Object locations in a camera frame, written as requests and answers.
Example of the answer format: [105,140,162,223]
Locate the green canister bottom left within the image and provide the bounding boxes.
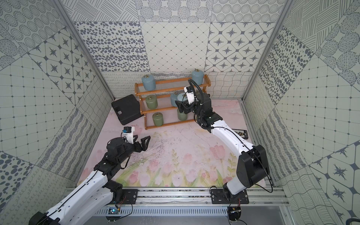
[152,112,164,127]

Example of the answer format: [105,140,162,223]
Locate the black terminal board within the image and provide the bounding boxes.
[233,129,248,140]

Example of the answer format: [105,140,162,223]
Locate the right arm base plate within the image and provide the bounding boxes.
[209,188,249,204]

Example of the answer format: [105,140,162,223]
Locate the green canister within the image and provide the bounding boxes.
[177,110,188,121]
[152,112,164,127]
[145,95,158,110]

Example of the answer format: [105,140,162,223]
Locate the green canister middle left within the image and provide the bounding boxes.
[145,95,158,110]

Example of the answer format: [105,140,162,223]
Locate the green canister bottom centre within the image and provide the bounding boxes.
[177,110,188,121]

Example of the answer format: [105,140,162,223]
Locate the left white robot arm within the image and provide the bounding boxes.
[29,136,151,225]

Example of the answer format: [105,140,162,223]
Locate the black plastic case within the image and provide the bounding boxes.
[111,94,143,125]

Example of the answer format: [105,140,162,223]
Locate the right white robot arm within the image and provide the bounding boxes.
[175,92,270,197]

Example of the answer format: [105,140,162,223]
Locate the aluminium mounting rail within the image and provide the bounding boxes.
[124,187,290,206]

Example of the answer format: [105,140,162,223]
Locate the floral pink table mat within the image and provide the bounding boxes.
[77,100,247,187]

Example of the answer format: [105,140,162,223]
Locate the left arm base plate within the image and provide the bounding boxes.
[111,189,139,205]

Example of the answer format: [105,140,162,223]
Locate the wooden three-tier shelf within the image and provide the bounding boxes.
[135,77,194,130]

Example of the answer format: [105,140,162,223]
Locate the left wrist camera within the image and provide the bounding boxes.
[121,126,135,144]

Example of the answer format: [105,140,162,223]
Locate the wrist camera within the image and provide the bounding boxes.
[121,126,135,144]
[184,86,196,105]

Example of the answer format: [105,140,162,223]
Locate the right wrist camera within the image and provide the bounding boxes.
[184,86,196,105]

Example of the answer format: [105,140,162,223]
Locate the blue canister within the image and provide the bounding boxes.
[191,69,204,85]
[170,91,179,107]
[176,93,188,103]
[142,74,156,91]

